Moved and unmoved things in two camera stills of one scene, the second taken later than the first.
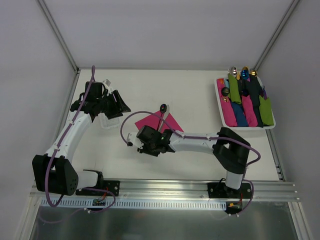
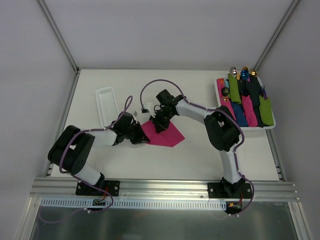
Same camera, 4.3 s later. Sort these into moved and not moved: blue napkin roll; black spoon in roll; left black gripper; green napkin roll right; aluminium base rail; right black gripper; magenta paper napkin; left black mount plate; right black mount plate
Moved: left black gripper; right black gripper; magenta paper napkin
Not moved: right black mount plate; aluminium base rail; green napkin roll right; blue napkin roll; black spoon in roll; left black mount plate
